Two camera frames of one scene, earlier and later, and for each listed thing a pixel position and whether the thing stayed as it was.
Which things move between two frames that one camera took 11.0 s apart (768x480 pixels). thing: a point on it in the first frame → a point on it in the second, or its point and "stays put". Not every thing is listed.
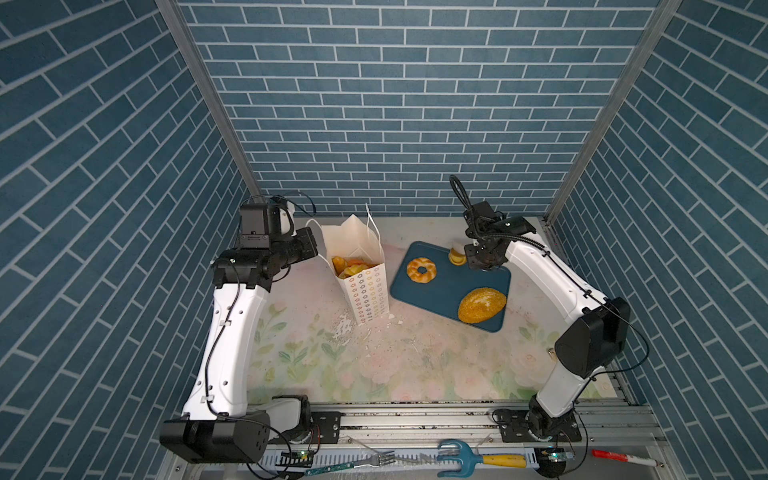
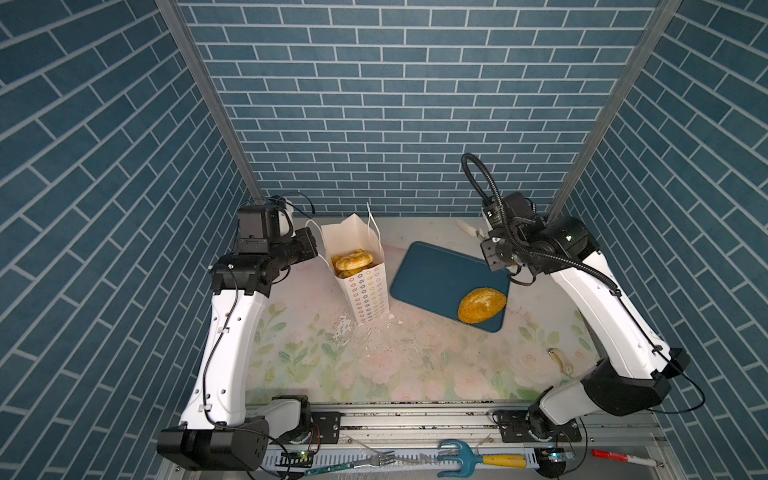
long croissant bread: [353, 269] stays put
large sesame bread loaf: [480, 304] stays put
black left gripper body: [306, 244] stays put
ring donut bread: [421, 278] → [356, 259]
